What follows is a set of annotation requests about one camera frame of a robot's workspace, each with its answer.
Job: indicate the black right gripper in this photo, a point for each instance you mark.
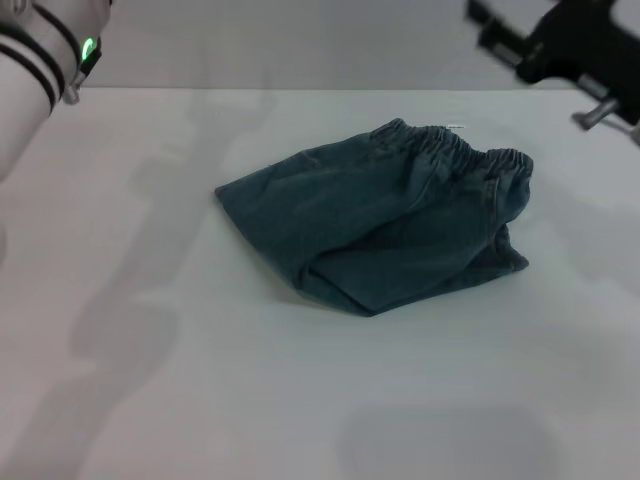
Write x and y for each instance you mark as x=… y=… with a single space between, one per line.
x=575 y=45

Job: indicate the blue denim shorts with print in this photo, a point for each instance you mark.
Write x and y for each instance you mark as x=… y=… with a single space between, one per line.
x=380 y=225

